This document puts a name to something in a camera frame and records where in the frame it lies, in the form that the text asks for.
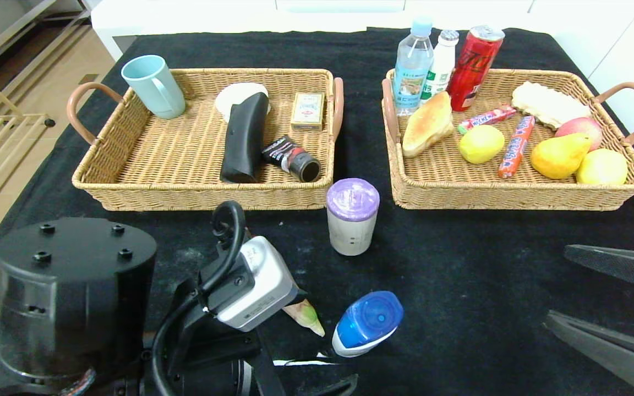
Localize yellow lemon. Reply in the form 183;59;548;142
458;125;505;164

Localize playing card box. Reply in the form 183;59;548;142
291;92;326;131

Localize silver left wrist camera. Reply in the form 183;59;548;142
215;236;299;332

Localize white cup purple lid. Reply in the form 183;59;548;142
326;178;380;257

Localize white bottle blue cap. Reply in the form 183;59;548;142
332;290;405;358

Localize white table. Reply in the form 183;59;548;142
90;0;557;62

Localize long orange candy roll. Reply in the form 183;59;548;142
498;115;536;179

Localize short pink candy roll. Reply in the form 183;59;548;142
457;106;517;135

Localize purple eggplant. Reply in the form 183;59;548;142
283;299;326;337

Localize wicker basket brown handles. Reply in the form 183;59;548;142
381;68;634;212
65;68;345;212

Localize thin white strip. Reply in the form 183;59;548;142
273;357;341;367

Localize round yellow fruit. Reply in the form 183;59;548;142
576;148;628;185

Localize cream waffle biscuit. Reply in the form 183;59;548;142
511;81;592;131

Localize clear water bottle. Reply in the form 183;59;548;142
393;15;435;117

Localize white round lidded container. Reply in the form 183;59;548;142
215;82;270;123

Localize red peach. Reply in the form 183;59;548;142
555;117;603;152

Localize black glasses case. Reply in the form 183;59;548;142
220;92;270;184

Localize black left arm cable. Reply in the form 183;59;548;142
151;201;247;396

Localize white milk bottle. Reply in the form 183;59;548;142
420;29;460;105

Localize yellow pear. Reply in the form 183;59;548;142
529;133;591;180

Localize black cosmetic tube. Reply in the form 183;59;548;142
262;136;321;183

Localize light blue mug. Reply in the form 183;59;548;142
121;54;186;119

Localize croissant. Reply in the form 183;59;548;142
401;91;454;158

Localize red cola can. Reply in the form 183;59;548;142
446;25;505;112

